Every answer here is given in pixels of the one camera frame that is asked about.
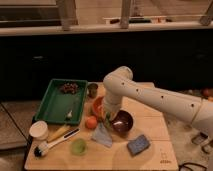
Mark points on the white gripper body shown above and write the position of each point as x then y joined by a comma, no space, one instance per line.
112,105

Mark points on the green pepper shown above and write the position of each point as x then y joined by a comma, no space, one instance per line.
107,121

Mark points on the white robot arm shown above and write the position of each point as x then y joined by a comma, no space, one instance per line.
196,111

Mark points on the orange red bowl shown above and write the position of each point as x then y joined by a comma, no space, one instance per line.
97,107

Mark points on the dark maroon bowl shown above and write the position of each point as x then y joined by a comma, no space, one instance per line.
122,123

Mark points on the small metal cup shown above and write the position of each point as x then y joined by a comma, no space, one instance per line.
92,90

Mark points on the orange tomato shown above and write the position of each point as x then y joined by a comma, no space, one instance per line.
91,122

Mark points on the grey cloth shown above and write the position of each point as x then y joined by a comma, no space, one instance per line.
101,135

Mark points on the garlic bulb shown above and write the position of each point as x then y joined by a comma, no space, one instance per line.
69,115

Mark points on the dark grape bunch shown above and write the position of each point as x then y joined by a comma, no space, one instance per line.
69,88

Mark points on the blue sponge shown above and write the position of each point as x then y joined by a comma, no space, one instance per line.
138,145

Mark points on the light green lime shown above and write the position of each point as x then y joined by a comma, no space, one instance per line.
78,147

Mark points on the green plastic tray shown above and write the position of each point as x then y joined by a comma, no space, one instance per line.
55,105

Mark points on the yellow corn cob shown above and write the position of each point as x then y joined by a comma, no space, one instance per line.
59,132

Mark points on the white cup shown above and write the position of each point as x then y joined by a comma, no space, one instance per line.
39,130

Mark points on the white dish brush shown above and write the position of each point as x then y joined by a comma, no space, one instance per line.
43,148

